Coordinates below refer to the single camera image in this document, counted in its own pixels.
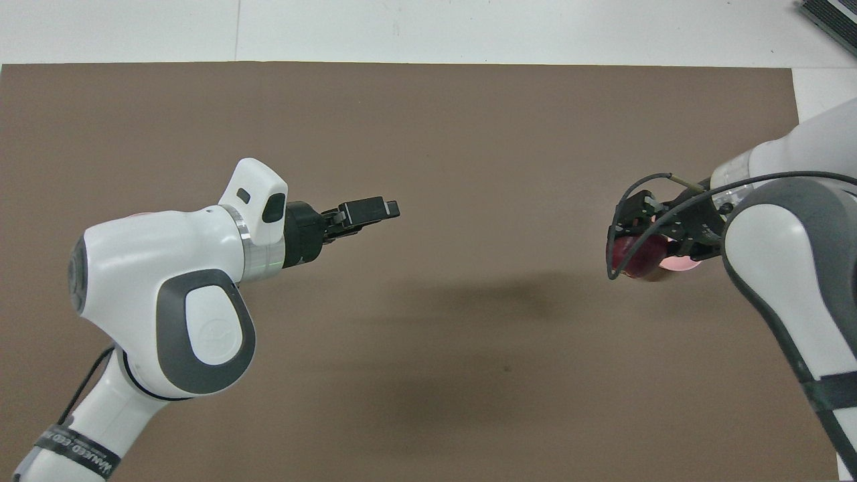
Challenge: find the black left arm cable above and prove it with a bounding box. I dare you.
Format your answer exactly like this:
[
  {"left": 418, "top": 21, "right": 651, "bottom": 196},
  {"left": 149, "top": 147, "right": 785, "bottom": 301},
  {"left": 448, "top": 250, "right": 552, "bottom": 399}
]
[{"left": 64, "top": 345, "right": 114, "bottom": 429}]

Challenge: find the dark red apple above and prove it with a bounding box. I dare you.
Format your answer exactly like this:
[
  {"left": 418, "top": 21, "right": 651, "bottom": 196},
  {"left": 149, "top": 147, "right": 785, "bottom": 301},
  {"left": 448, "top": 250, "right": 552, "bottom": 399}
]
[{"left": 607, "top": 234, "right": 670, "bottom": 282}]

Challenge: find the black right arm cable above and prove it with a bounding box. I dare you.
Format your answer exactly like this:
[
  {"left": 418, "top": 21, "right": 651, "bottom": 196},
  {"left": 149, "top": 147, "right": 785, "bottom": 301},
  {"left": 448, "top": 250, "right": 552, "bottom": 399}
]
[{"left": 606, "top": 172, "right": 857, "bottom": 280}]

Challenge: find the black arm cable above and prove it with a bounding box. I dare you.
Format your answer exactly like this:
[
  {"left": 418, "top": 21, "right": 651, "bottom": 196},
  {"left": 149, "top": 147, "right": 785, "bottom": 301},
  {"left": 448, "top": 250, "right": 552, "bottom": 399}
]
[
  {"left": 606, "top": 172, "right": 857, "bottom": 280},
  {"left": 64, "top": 345, "right": 114, "bottom": 429}
]

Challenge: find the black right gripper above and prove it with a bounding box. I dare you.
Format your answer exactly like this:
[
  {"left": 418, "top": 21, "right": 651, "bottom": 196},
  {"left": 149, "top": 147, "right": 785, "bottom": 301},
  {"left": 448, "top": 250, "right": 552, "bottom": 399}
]
[{"left": 611, "top": 178, "right": 728, "bottom": 262}]

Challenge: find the dark ribbed panel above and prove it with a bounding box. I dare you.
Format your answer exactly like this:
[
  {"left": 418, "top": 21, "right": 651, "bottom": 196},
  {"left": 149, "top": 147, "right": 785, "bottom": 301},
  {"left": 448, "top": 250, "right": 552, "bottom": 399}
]
[{"left": 797, "top": 0, "right": 857, "bottom": 58}]

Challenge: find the brown table mat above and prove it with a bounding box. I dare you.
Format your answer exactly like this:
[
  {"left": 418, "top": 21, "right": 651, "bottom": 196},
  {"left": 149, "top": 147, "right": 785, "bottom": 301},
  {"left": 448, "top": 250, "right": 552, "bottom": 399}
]
[{"left": 0, "top": 62, "right": 839, "bottom": 482}]

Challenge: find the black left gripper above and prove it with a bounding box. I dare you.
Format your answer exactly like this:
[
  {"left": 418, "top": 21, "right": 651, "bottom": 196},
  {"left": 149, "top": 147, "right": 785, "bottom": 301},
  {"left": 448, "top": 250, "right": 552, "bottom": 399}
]
[{"left": 284, "top": 196, "right": 402, "bottom": 270}]

